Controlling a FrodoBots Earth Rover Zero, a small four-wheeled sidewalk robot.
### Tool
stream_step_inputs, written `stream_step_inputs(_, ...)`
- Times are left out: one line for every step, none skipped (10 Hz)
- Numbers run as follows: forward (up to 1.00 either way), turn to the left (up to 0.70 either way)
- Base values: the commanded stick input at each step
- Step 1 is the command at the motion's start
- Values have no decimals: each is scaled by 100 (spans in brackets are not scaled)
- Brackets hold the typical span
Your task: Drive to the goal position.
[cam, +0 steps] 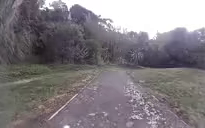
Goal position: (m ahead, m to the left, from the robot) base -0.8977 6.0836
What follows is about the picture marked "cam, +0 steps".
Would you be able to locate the grey asphalt path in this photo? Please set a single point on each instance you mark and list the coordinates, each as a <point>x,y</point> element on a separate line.
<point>110,96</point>

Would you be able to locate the dense wood of trees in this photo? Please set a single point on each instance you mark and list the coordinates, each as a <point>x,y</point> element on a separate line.
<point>73,40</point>

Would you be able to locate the robot's own part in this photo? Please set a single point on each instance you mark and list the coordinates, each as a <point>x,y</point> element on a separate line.
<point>66,126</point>

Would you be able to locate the grass verge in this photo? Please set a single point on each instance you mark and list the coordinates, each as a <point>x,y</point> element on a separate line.
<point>26,86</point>
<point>180,90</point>

